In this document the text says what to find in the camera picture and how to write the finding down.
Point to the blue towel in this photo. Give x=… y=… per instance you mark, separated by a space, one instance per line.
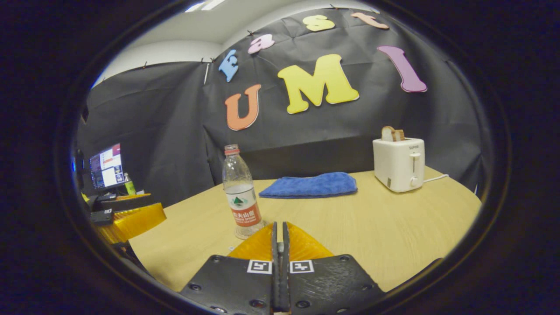
x=310 y=186

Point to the black backdrop cloth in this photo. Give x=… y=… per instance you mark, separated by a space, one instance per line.
x=175 y=131

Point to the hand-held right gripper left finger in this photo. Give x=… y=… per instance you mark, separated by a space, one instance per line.
x=236 y=284

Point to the ceiling light panel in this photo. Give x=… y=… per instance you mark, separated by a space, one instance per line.
x=205 y=4

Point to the computer monitor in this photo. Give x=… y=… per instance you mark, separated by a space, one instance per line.
x=106 y=166

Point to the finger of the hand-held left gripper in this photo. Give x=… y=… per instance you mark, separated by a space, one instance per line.
x=122 y=202
x=131 y=221

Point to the clear plastic water bottle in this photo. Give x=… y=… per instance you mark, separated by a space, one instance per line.
x=243 y=205

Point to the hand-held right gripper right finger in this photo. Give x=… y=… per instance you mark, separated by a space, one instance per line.
x=328 y=284

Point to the green bottle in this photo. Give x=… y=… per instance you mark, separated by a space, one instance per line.
x=130 y=186

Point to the bread slice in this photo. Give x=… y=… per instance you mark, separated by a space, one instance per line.
x=390 y=134

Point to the white toaster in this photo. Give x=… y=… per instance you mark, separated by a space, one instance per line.
x=396 y=166

